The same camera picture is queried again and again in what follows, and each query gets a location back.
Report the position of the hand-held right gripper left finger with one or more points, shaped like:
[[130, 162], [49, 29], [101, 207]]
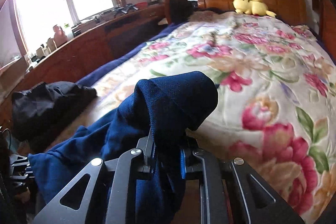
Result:
[[148, 150]]

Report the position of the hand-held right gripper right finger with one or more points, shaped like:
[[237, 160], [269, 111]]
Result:
[[183, 163]]

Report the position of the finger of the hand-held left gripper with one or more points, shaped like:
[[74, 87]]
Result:
[[21, 166]]

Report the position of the blue suit jacket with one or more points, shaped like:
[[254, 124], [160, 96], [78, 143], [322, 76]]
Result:
[[170, 98]]

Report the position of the black garment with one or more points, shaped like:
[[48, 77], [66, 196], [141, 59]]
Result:
[[47, 108]]

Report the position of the blue bed sheet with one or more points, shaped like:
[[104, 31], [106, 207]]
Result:
[[126, 58]]

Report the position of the long wooden desk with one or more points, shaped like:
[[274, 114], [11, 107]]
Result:
[[78, 56]]

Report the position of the floral blanket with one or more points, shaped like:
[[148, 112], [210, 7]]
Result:
[[262, 69]]

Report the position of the row of small boxes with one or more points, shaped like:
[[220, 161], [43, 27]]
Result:
[[59, 36]]

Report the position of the white bottle with green cap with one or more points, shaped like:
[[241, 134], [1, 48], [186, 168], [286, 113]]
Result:
[[68, 33]]

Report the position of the black metal gadget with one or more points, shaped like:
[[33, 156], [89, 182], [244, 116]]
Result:
[[126, 8]]

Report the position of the wooden chair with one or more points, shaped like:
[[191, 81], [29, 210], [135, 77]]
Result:
[[178, 8]]

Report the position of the red basket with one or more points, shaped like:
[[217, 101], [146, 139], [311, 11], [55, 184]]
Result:
[[141, 4]]

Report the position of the yellow plush toy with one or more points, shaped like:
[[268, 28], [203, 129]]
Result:
[[246, 5]]

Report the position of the wooden louvered wardrobe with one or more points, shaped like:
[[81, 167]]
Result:
[[329, 24]]

